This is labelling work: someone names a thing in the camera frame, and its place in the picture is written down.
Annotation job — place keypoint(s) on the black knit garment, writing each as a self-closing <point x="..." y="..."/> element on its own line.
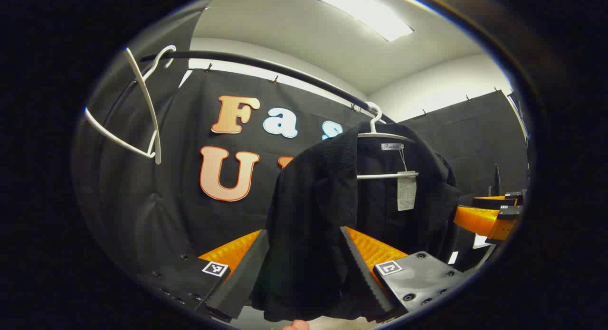
<point x="308" y="202"/>

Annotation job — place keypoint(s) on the ceiling light panel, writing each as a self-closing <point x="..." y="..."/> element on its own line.
<point x="365" y="12"/>

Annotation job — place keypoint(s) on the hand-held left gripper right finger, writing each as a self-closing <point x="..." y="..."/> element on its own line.
<point x="365" y="282"/>

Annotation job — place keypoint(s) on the dark upright panel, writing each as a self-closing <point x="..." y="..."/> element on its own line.
<point x="496" y="180"/>

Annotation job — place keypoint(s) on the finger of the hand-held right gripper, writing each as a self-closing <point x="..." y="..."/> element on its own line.
<point x="482" y="221"/>
<point x="513" y="195"/>

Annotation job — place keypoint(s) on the white plastic clothes hanger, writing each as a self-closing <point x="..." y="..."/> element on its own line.
<point x="387" y="175"/>
<point x="148" y="98"/>

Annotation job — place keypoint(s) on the black clothes rack rail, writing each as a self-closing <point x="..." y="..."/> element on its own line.
<point x="285" y="73"/>

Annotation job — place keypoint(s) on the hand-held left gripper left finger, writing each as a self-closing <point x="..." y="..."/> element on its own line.
<point x="242" y="282"/>

